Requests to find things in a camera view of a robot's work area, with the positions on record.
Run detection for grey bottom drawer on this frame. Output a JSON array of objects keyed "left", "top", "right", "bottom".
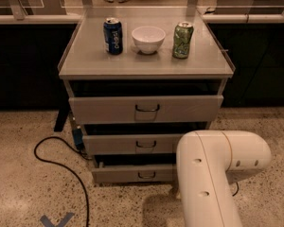
[{"left": 92, "top": 164, "right": 176, "bottom": 183}]

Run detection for grey drawer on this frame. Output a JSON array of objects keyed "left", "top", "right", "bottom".
[
  {"left": 92, "top": 164, "right": 176, "bottom": 183},
  {"left": 83, "top": 133, "right": 182, "bottom": 155},
  {"left": 69, "top": 96, "right": 223, "bottom": 124}
]

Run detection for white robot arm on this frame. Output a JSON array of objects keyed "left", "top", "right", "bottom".
[{"left": 176, "top": 130, "right": 272, "bottom": 227}]

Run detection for grey drawer cabinet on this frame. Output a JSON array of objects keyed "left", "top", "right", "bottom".
[{"left": 60, "top": 7, "right": 233, "bottom": 172}]

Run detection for grey top drawer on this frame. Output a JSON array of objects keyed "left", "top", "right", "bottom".
[{"left": 69, "top": 96, "right": 223, "bottom": 124}]

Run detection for grey middle drawer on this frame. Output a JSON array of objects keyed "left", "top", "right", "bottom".
[{"left": 83, "top": 133, "right": 182, "bottom": 155}]

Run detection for white ceramic bowl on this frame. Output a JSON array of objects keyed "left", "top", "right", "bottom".
[{"left": 132, "top": 26, "right": 166, "bottom": 54}]

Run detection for blue power adapter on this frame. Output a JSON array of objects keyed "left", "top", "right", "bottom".
[{"left": 72, "top": 128, "right": 84, "bottom": 150}]

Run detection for black table leg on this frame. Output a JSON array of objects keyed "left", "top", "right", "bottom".
[{"left": 54, "top": 107, "right": 70, "bottom": 131}]

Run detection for blue Pepsi can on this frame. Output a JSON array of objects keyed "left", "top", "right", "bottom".
[{"left": 103, "top": 17, "right": 123, "bottom": 55}]

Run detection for green soda can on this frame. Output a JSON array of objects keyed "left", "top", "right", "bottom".
[{"left": 172, "top": 21, "right": 194, "bottom": 59}]

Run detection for black cable left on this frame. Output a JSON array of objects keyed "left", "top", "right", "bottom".
[{"left": 33, "top": 136, "right": 93, "bottom": 227}]

